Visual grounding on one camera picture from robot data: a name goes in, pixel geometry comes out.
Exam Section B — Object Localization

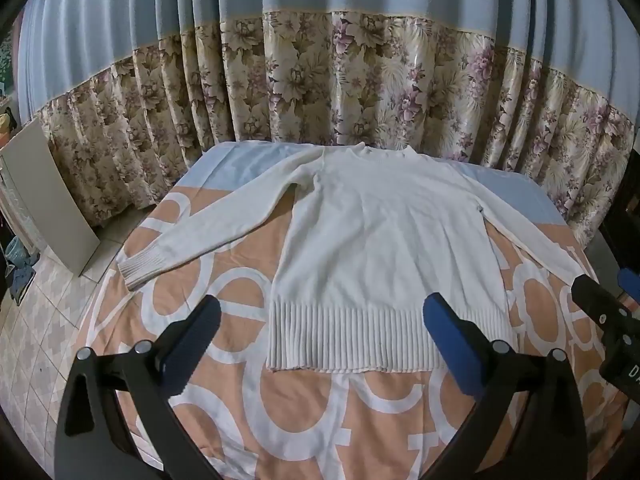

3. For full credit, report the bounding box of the dark furniture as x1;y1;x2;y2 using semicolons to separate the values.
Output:
597;125;640;281

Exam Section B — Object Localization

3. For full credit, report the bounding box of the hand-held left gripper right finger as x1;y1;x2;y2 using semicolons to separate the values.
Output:
422;292;586;480

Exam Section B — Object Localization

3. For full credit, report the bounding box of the blue cloth bundle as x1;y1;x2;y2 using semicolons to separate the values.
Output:
4;236;40;307

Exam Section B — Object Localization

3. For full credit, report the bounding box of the orange white printed blanket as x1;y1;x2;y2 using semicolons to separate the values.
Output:
75;141;632;480

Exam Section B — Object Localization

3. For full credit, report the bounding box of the white flat board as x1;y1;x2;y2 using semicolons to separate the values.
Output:
0;116;101;277

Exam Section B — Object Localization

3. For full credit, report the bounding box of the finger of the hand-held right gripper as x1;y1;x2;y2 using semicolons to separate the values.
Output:
571;274;640;347
617;268;640;307

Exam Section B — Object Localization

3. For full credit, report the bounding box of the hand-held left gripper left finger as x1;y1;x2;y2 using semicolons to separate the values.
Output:
55;295;223;480

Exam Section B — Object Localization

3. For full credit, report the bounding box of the blue floral curtain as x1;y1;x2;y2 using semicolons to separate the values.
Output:
15;0;640;252

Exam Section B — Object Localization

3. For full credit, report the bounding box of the white knit sweater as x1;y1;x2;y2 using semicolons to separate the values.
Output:
117;144;597;374

